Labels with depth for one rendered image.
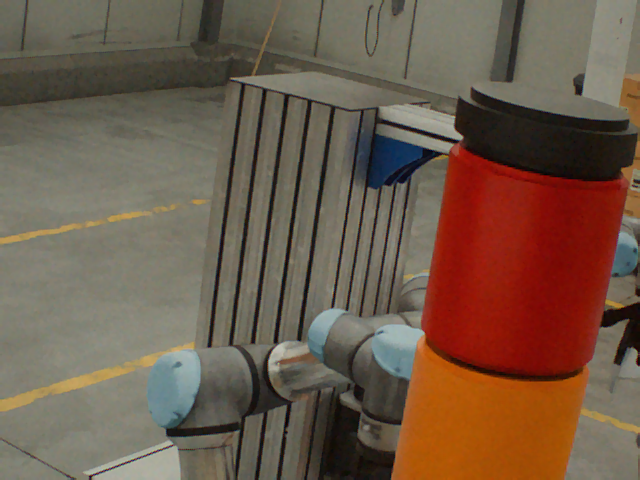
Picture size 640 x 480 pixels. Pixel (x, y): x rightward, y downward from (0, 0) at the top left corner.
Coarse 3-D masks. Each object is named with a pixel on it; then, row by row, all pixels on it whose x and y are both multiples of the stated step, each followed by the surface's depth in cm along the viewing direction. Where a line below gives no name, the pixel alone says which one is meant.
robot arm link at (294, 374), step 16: (416, 320) 179; (256, 352) 209; (272, 352) 207; (288, 352) 205; (304, 352) 200; (272, 368) 205; (288, 368) 203; (304, 368) 200; (320, 368) 197; (272, 384) 205; (288, 384) 204; (304, 384) 202; (320, 384) 199; (336, 384) 198; (272, 400) 208; (288, 400) 207
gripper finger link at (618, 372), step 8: (632, 352) 247; (624, 360) 247; (632, 360) 247; (616, 368) 246; (624, 368) 247; (632, 368) 246; (616, 376) 246; (624, 376) 246; (632, 376) 245; (616, 384) 248
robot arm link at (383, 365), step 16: (384, 336) 165; (400, 336) 165; (416, 336) 166; (368, 352) 168; (384, 352) 165; (400, 352) 164; (352, 368) 170; (368, 368) 167; (384, 368) 165; (400, 368) 164; (368, 384) 167; (384, 384) 165; (400, 384) 165; (368, 400) 167; (384, 400) 166; (400, 400) 165; (368, 416) 167; (384, 416) 166; (400, 416) 166
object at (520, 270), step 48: (480, 192) 34; (528, 192) 33; (576, 192) 33; (624, 192) 34; (480, 240) 34; (528, 240) 33; (576, 240) 33; (432, 288) 36; (480, 288) 34; (528, 288) 34; (576, 288) 34; (432, 336) 35; (480, 336) 34; (528, 336) 34; (576, 336) 34
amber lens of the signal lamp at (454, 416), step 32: (416, 352) 37; (416, 384) 36; (448, 384) 35; (480, 384) 34; (512, 384) 34; (544, 384) 35; (576, 384) 35; (416, 416) 36; (448, 416) 35; (480, 416) 35; (512, 416) 35; (544, 416) 35; (576, 416) 36; (416, 448) 36; (448, 448) 35; (480, 448) 35; (512, 448) 35; (544, 448) 35
